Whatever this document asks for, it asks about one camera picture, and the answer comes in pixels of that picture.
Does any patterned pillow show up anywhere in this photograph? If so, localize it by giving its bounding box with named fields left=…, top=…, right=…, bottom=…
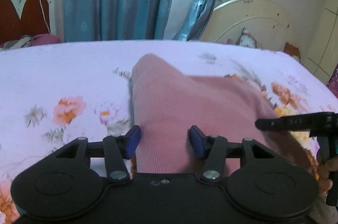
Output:
left=225, top=27, right=301, bottom=63

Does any person's right hand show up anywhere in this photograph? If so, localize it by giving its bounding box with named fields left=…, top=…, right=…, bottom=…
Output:
left=317, top=149, right=338, bottom=195

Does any red heart-shaped headboard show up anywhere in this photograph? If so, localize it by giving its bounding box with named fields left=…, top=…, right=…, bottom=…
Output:
left=1, top=0, right=56, bottom=44

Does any floral white bed sheet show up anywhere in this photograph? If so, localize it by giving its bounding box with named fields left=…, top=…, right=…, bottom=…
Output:
left=1, top=41, right=337, bottom=223

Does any pile of clothes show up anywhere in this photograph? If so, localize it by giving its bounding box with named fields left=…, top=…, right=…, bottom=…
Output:
left=1, top=34, right=61, bottom=51

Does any cream arched headboard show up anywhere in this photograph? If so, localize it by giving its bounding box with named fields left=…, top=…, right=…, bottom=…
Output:
left=199, top=0, right=300, bottom=47

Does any pink long-sleeve sweater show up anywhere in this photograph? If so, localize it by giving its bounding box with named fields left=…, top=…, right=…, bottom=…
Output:
left=132, top=54, right=313, bottom=174

